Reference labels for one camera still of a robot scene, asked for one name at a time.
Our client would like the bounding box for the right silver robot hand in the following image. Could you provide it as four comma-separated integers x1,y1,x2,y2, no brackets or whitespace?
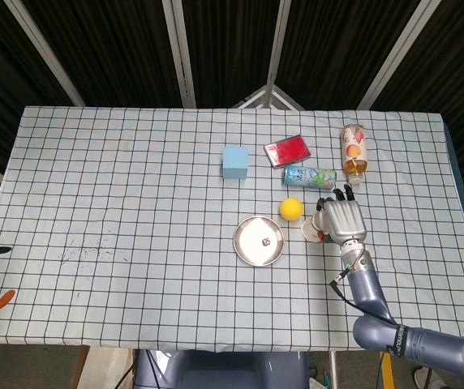
316,183,370,246

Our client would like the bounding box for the white paper cup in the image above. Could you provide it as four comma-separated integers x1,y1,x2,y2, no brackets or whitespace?
300,216,326,245

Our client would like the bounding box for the round steel plate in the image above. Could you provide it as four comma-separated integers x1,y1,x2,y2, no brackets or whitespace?
233,215,286,267

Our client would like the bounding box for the yellow foam ball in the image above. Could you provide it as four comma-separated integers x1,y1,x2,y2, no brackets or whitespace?
279,197,305,223

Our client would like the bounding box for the light blue beverage can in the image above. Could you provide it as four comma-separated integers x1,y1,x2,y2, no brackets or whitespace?
282,165,337,191

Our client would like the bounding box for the peach juice bottle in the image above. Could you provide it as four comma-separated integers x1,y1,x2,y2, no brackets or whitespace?
340,123,368,186

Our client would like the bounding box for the red ink pad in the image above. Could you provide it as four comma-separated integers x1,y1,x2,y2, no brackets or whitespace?
262,135,311,169

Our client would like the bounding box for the light blue cube block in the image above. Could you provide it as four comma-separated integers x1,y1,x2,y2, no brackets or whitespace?
221,145,251,181

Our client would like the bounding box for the brown cardboard box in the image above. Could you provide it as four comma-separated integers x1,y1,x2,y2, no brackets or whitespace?
71,346,91,389

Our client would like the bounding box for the white triangular partition foot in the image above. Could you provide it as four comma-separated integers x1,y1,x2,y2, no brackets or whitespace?
231,83,306,111

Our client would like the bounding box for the checked light blue tablecloth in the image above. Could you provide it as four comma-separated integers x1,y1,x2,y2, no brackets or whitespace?
0,105,464,353

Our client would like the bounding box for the dark partition panel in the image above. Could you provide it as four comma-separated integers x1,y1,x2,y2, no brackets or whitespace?
0,0,75,175
183,0,281,109
372,0,464,187
274,0,423,110
27,0,187,109

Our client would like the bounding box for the grey-blue robot torso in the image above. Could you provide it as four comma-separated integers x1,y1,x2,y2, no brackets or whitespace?
133,348,311,389

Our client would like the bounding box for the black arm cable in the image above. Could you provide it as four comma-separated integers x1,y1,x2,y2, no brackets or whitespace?
328,246,399,327

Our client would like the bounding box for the yellow strap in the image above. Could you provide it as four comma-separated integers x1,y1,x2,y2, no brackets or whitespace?
379,351,393,389

